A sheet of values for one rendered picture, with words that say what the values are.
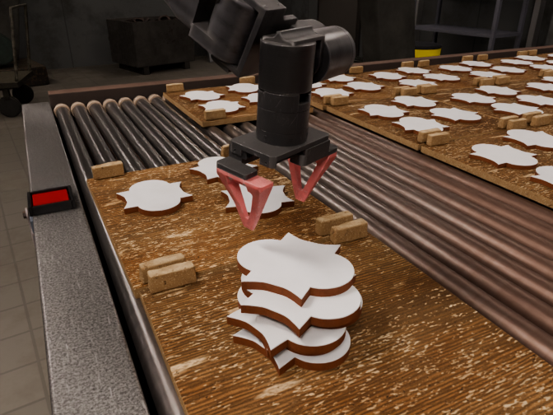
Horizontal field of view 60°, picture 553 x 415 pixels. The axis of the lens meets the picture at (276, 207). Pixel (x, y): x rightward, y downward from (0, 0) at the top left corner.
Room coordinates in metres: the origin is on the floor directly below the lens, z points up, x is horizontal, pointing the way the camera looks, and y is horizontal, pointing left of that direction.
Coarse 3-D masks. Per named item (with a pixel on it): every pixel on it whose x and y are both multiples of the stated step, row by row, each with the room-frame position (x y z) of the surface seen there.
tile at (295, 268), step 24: (264, 240) 0.50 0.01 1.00; (288, 240) 0.50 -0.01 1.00; (240, 264) 0.45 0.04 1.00; (264, 264) 0.44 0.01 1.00; (288, 264) 0.44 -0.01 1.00; (312, 264) 0.44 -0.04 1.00; (336, 264) 0.44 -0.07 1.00; (264, 288) 0.41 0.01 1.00; (288, 288) 0.40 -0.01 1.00; (312, 288) 0.40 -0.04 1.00; (336, 288) 0.40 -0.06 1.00
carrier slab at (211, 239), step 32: (256, 160) 0.96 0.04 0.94; (96, 192) 0.79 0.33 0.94; (192, 192) 0.79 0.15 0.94; (288, 192) 0.79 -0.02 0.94; (128, 224) 0.67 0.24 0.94; (160, 224) 0.67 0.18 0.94; (192, 224) 0.67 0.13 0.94; (224, 224) 0.67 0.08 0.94; (288, 224) 0.67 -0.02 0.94; (128, 256) 0.57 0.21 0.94; (160, 256) 0.57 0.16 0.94; (192, 256) 0.57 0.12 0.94; (224, 256) 0.57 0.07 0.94
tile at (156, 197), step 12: (156, 180) 0.82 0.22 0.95; (132, 192) 0.77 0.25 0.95; (144, 192) 0.77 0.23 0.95; (156, 192) 0.77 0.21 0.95; (168, 192) 0.77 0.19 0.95; (180, 192) 0.77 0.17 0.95; (132, 204) 0.72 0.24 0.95; (144, 204) 0.72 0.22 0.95; (156, 204) 0.72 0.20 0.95; (168, 204) 0.72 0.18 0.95; (180, 204) 0.73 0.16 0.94; (156, 216) 0.69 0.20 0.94
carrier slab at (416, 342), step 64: (384, 256) 0.57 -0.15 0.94; (192, 320) 0.43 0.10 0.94; (384, 320) 0.43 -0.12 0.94; (448, 320) 0.43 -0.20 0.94; (192, 384) 0.34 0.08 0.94; (256, 384) 0.34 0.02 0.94; (320, 384) 0.34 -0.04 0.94; (384, 384) 0.34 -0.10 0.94; (448, 384) 0.34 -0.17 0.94; (512, 384) 0.34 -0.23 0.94
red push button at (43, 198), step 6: (48, 192) 0.81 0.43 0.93; (54, 192) 0.81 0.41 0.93; (60, 192) 0.81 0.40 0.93; (66, 192) 0.81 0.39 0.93; (36, 198) 0.78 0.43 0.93; (42, 198) 0.78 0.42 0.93; (48, 198) 0.78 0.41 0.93; (54, 198) 0.78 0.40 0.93; (60, 198) 0.78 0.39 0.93; (66, 198) 0.78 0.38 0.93; (36, 204) 0.75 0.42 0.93
